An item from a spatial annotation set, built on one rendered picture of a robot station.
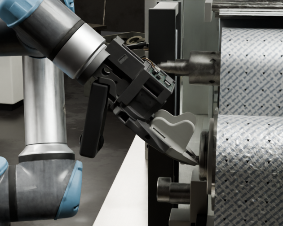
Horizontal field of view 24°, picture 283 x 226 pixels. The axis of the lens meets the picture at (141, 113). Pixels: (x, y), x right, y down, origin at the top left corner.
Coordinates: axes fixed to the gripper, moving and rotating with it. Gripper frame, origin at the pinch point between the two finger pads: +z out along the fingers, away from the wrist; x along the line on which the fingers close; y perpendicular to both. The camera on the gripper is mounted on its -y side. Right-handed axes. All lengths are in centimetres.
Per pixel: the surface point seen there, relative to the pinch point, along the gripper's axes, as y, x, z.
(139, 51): -93, 460, -12
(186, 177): -30, 85, 19
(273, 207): 4.2, -4.2, 12.9
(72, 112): -181, 477, -23
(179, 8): 10.7, 43.3, -14.9
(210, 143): 5.0, -2.5, 0.4
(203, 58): 9.1, 24.7, -5.9
